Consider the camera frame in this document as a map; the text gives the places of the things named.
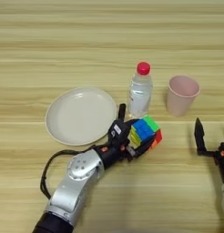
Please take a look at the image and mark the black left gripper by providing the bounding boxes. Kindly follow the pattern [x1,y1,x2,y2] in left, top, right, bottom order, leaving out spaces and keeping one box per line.
[96,118,158,169]

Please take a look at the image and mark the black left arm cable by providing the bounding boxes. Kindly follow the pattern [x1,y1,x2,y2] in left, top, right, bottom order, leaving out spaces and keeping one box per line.
[40,145,97,199]

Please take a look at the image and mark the cream round plate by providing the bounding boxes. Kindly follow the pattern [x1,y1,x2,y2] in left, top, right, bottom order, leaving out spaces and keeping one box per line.
[45,86,117,147]

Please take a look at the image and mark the multicoloured puzzle cube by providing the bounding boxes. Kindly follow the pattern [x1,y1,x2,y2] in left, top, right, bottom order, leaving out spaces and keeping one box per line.
[128,116,163,149]

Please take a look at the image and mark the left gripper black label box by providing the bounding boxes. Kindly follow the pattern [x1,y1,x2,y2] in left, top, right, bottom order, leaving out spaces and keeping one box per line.
[107,119,131,140]

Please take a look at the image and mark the black marker pen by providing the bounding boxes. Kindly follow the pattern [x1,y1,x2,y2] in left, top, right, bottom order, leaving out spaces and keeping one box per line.
[117,103,127,122]

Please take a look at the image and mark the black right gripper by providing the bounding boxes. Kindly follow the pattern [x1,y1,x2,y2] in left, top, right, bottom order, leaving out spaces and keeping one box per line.
[194,117,224,184]

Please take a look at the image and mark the pink plastic cup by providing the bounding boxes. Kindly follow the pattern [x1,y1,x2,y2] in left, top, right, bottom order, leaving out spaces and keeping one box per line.
[166,75,201,117]

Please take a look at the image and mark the clear red-capped water bottle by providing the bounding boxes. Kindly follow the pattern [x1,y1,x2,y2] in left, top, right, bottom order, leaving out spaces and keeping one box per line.
[127,61,154,119]

